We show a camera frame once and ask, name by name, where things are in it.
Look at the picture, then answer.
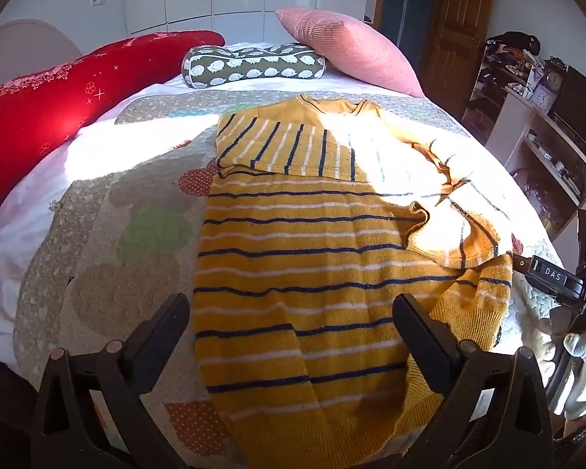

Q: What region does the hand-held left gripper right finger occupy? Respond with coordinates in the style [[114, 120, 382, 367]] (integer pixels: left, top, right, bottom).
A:
[[392, 293, 556, 469]]

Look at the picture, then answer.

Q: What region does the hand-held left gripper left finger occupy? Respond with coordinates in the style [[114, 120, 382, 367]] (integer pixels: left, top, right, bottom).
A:
[[30, 293, 191, 469]]

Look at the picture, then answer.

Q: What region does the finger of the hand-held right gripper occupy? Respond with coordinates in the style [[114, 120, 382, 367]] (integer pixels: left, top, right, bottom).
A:
[[510, 251, 534, 275]]

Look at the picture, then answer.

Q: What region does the yellow striped knit sweater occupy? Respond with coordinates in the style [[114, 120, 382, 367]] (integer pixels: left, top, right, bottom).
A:
[[194, 95, 513, 469]]

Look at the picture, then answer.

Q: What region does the pile of mixed clothes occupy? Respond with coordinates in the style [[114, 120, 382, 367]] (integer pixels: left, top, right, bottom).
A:
[[483, 32, 544, 90]]

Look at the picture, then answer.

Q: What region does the patchwork dotted quilt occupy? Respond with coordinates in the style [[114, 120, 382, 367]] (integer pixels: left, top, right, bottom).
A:
[[14, 89, 557, 469]]

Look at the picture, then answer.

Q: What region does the white shelf unit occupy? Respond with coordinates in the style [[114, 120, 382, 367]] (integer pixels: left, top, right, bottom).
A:
[[486, 89, 586, 241]]

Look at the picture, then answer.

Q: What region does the black television screen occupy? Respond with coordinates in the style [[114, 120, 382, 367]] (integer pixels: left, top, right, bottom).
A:
[[552, 66, 586, 169]]

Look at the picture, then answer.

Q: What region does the ornate table clock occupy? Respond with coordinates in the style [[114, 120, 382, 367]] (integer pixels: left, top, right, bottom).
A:
[[541, 57, 568, 104]]

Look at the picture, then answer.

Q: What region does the brown wooden door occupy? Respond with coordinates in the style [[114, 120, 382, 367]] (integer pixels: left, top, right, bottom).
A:
[[420, 0, 497, 118]]

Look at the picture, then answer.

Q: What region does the long red pillow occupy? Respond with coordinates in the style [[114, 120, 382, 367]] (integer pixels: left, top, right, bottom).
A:
[[0, 30, 226, 231]]

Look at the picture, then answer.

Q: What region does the pink ribbed pillow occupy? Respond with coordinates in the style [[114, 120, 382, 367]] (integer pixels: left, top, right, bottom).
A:
[[275, 8, 425, 98]]

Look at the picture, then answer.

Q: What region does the olive hedgehog print pillow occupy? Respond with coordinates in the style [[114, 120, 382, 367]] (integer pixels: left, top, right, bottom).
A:
[[182, 44, 327, 90]]

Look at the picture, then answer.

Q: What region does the dark blue panel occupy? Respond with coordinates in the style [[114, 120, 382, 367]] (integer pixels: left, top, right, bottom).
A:
[[378, 0, 436, 59]]

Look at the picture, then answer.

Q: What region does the pale pink headboard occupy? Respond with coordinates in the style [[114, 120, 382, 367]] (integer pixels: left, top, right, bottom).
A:
[[0, 20, 84, 95]]

